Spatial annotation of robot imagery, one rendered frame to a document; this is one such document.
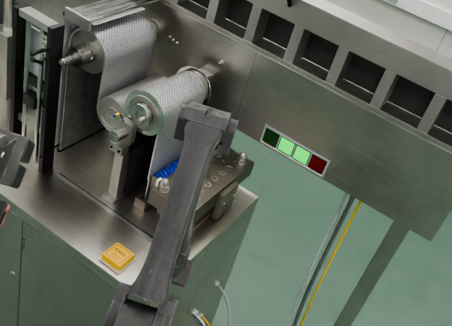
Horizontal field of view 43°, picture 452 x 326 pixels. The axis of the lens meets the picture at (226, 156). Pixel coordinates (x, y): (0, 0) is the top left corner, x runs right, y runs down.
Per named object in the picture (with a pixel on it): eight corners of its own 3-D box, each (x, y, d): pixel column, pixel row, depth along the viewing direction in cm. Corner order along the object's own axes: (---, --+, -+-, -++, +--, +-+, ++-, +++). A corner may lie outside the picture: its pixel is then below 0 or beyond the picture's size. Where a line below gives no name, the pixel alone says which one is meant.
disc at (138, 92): (122, 121, 181) (128, 81, 173) (122, 121, 182) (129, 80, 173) (158, 144, 177) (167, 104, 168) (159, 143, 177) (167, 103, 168)
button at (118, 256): (101, 259, 172) (101, 253, 170) (116, 247, 177) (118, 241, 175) (118, 271, 169) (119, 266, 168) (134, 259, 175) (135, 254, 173)
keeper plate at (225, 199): (210, 217, 196) (218, 193, 190) (227, 204, 204) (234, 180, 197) (216, 221, 195) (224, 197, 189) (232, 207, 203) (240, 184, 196)
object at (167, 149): (146, 179, 187) (157, 133, 176) (189, 150, 204) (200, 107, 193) (148, 179, 187) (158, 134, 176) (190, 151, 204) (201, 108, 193)
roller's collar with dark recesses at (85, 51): (66, 61, 177) (67, 43, 173) (80, 56, 181) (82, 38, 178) (81, 70, 175) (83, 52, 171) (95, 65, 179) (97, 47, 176)
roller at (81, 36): (70, 61, 185) (74, 21, 177) (122, 42, 204) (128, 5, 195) (102, 80, 180) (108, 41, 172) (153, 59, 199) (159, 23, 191)
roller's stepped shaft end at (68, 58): (55, 64, 171) (56, 55, 169) (70, 59, 176) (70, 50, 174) (63, 69, 170) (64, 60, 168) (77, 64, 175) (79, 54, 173)
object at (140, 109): (130, 99, 173) (150, 109, 170) (134, 97, 174) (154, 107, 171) (128, 121, 177) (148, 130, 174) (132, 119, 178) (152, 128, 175)
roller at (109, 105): (95, 121, 188) (99, 90, 181) (144, 96, 208) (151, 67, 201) (123, 138, 185) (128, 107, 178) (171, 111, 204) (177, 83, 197)
